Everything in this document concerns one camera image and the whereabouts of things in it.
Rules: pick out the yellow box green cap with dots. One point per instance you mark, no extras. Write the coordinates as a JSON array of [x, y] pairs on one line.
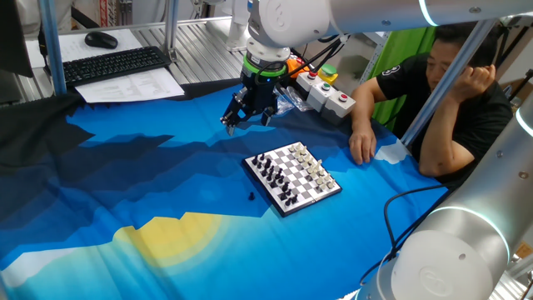
[[329, 77]]

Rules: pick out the white chess knight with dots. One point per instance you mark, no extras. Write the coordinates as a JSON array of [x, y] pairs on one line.
[[326, 178], [301, 151]]

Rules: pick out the black monitor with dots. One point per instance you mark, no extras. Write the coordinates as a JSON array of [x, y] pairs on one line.
[[14, 41]]

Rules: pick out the red white striped post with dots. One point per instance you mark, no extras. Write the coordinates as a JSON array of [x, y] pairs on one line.
[[103, 12]]

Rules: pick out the black keyboard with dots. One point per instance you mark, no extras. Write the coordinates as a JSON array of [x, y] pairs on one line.
[[112, 64]]

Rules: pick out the clear plastic bag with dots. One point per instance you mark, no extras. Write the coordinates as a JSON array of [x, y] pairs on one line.
[[283, 106], [297, 100]]

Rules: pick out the green curtain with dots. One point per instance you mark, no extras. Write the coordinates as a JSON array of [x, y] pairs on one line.
[[399, 50]]

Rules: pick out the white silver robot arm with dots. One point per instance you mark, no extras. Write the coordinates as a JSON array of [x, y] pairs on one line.
[[291, 16]]

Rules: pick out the person right forearm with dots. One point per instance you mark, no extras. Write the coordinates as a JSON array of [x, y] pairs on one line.
[[361, 110]]

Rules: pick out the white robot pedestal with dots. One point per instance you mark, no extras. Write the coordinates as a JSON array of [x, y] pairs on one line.
[[237, 29]]

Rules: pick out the person right hand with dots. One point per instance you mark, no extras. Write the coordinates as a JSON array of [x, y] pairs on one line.
[[362, 146]]

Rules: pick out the white perforated shelf post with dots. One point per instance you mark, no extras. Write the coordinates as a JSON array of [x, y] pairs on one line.
[[375, 54]]

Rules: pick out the white paper sheet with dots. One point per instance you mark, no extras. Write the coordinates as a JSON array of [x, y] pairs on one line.
[[75, 48]]

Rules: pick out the person left hand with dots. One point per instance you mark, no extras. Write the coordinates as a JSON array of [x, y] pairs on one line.
[[476, 81]]

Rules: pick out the white chess rook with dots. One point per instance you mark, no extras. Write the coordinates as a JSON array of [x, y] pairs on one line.
[[296, 145], [331, 183]]

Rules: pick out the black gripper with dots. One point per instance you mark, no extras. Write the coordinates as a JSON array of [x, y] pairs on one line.
[[260, 93]]

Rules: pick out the grey box red button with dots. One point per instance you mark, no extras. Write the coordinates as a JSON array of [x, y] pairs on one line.
[[306, 81], [339, 106]]

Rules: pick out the blue landscape tablecloth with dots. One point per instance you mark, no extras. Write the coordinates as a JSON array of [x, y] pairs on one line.
[[166, 250]]

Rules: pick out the printed paper sheet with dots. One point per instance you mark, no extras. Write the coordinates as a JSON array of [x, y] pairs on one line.
[[129, 87]]

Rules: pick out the tall white chess piece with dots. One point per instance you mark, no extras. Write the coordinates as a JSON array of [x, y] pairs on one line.
[[311, 161], [316, 166]]

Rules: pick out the white chess bishop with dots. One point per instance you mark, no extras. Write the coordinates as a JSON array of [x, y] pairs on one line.
[[321, 172], [306, 156]]

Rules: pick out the person left forearm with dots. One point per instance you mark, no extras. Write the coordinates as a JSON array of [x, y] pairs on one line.
[[441, 141]]

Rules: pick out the orange plastic object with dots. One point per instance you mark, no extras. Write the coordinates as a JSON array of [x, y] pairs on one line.
[[293, 66]]

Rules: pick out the black white chessboard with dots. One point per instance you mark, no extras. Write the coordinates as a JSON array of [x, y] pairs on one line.
[[291, 179]]

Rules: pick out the man in black t-shirt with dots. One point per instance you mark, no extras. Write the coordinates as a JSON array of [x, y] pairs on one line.
[[487, 121]]

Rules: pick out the slanted aluminium frame strut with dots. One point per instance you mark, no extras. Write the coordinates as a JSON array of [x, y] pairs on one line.
[[447, 83]]

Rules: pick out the aluminium frame rail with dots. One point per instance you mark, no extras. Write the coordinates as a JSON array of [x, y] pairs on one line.
[[125, 26]]

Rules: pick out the grey box green button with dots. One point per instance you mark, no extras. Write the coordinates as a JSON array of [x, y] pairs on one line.
[[320, 95]]

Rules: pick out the black computer mouse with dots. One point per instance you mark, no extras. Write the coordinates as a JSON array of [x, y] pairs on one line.
[[101, 40]]

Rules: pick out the aluminium frame post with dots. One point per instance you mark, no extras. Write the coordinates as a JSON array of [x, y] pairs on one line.
[[52, 50], [170, 25]]

